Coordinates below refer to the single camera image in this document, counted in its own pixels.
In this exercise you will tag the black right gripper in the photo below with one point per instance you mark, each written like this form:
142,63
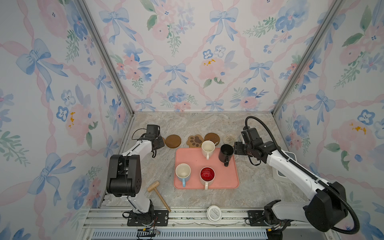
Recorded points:
237,148

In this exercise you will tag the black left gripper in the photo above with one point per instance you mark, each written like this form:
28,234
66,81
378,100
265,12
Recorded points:
161,143

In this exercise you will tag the black mug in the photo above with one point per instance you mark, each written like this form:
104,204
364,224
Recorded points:
225,154

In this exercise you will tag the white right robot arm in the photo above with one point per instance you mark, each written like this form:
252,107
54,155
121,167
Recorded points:
327,207

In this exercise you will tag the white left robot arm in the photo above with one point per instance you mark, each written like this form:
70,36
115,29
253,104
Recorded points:
125,176

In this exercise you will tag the round cork wood coaster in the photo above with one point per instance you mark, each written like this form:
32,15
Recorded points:
173,141

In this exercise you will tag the dark brown round coaster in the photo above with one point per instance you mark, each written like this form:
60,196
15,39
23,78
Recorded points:
213,137

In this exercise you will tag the pink silicone tray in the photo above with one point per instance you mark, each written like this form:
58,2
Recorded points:
194,172

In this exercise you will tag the brown paw print coaster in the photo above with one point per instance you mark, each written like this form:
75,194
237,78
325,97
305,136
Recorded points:
195,141

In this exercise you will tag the cream mug back row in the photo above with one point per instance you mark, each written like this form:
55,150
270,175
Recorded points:
208,148

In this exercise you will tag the red interior mug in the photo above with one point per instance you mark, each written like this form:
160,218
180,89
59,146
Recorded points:
207,177

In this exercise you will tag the wooden mallet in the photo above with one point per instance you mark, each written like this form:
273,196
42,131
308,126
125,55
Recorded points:
153,187

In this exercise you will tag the white round lid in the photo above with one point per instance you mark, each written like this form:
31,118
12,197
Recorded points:
214,214

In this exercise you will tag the cream mug blue handle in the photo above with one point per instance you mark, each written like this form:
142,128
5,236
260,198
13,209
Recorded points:
183,173

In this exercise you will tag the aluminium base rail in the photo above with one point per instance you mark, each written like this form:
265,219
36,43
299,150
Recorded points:
110,223

